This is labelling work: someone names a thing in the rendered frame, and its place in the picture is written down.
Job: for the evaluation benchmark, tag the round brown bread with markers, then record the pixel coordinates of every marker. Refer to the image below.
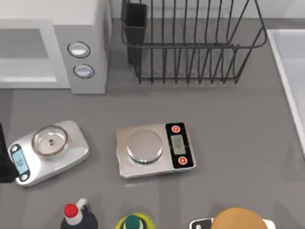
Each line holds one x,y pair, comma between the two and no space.
238,219

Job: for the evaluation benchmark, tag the round microwave knob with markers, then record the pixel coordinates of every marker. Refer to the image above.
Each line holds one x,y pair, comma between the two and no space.
78,49
83,71

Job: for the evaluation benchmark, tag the silver scale with red buttons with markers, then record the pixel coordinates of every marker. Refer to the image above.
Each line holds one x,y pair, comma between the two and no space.
152,152

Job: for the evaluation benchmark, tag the silver scale with blue display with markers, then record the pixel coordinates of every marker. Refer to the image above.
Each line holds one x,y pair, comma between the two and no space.
59,155

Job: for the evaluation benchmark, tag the black cutlery holder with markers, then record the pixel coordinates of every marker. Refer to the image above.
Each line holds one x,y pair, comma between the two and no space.
134,26

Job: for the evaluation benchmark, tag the yellow-green bottle with green cap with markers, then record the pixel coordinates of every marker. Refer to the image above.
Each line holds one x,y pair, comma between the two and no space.
134,221

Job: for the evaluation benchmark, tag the dark bottle with red cap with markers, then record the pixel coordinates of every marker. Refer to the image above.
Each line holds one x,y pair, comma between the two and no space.
78,218

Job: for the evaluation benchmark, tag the pale microwave oven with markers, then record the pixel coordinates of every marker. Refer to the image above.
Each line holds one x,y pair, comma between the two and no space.
78,28

